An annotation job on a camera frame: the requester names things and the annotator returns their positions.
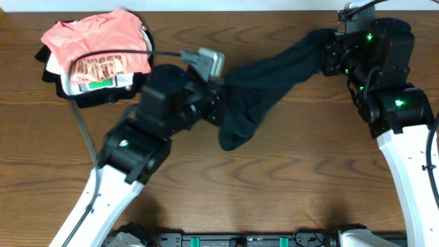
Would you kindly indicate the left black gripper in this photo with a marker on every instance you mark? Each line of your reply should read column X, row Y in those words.
column 212, row 101

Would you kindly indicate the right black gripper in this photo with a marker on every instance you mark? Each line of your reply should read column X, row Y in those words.
column 333, row 53

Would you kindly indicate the black garment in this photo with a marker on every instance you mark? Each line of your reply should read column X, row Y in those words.
column 256, row 87

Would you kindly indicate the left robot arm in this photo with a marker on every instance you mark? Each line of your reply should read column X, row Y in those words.
column 172, row 100

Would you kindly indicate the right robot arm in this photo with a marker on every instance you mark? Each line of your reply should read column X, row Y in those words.
column 374, row 55

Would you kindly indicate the white folded t-shirt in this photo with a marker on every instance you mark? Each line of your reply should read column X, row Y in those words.
column 120, row 81

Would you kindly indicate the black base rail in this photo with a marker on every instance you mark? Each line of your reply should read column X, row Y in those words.
column 185, row 240

